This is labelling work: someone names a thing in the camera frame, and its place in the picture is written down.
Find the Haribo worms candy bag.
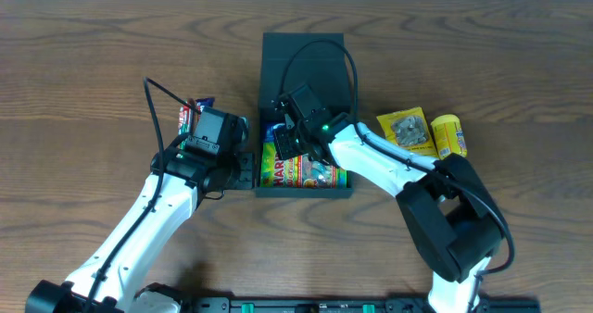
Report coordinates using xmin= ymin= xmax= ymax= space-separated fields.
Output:
xmin=260 ymin=142 xmax=347 ymax=189

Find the blue Oreo cookie pack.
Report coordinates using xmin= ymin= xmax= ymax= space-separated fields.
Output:
xmin=262 ymin=122 xmax=284 ymax=143

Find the yellow Hacks candy bag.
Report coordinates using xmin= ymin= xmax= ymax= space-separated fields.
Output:
xmin=377 ymin=106 xmax=437 ymax=157

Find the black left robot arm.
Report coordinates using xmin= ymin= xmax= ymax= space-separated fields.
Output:
xmin=25 ymin=109 xmax=254 ymax=313

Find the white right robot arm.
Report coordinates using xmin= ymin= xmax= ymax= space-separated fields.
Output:
xmin=272 ymin=113 xmax=512 ymax=312

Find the red green KitKat bar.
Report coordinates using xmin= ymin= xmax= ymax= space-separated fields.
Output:
xmin=178 ymin=98 xmax=196 ymax=135

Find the blue Dairy Milk bar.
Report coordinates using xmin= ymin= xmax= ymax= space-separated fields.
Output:
xmin=196 ymin=97 xmax=215 ymax=114

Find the black open box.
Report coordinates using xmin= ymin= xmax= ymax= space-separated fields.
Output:
xmin=254 ymin=31 xmax=356 ymax=199

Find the yellow plastic jar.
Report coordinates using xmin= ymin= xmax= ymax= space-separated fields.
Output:
xmin=431 ymin=114 xmax=467 ymax=159

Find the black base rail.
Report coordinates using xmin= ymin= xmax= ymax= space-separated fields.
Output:
xmin=183 ymin=296 xmax=541 ymax=313

